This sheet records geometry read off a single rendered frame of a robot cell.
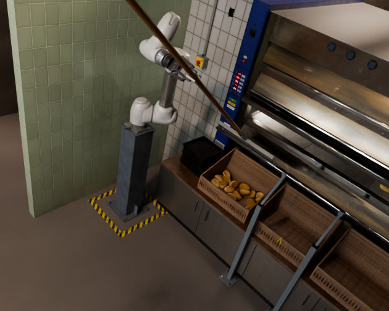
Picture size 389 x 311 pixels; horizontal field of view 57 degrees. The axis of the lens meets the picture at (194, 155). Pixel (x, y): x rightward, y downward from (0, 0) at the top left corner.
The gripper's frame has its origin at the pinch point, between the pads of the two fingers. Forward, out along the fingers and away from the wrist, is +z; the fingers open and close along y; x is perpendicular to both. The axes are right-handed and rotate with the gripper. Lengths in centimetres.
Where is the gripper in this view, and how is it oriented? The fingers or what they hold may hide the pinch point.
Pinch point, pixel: (193, 76)
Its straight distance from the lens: 191.5
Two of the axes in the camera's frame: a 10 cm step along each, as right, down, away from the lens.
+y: -6.0, 8.0, 0.1
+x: -3.8, -2.7, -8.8
